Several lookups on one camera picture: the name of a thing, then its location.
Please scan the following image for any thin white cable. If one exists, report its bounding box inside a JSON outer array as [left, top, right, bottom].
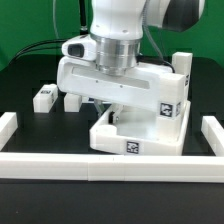
[[52, 0, 62, 41]]

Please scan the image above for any white desk top tray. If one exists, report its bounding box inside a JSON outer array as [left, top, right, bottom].
[[89, 101, 190, 156]]

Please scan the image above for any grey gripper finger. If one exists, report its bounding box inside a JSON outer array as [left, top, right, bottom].
[[94, 99, 110, 117], [109, 104, 124, 124]]

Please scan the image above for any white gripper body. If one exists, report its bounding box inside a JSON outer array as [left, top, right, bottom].
[[57, 57, 167, 111]]

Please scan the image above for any black cable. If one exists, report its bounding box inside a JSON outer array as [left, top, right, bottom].
[[7, 0, 88, 67]]

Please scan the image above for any white U-shaped obstacle fence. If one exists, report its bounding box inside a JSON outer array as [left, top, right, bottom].
[[0, 112, 224, 183]]

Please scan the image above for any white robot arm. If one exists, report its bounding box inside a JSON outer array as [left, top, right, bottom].
[[57, 0, 205, 124]]

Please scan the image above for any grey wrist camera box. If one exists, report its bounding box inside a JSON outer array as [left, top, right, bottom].
[[61, 34, 96, 61]]

